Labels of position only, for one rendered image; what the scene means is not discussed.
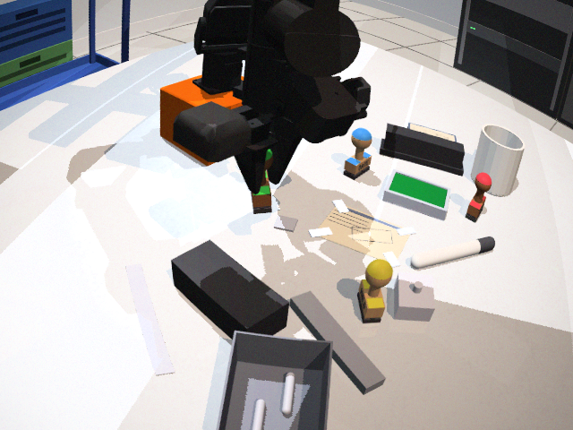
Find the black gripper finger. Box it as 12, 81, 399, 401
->
234, 136, 278, 194
267, 116, 303, 185

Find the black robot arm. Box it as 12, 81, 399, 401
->
192, 0, 372, 143

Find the green ink pad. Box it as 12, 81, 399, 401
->
382, 168, 451, 221

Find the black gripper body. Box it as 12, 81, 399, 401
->
173, 39, 290, 163

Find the rubber stamp with yellow knob handle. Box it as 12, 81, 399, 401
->
357, 259, 393, 324

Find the red-handled rubber stamp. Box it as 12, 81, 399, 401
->
466, 172, 492, 223

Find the pale grey flat bar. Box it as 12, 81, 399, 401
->
290, 291, 386, 395

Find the white flat strip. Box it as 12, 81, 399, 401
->
125, 263, 175, 375

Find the grey mug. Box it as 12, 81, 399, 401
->
471, 124, 525, 196

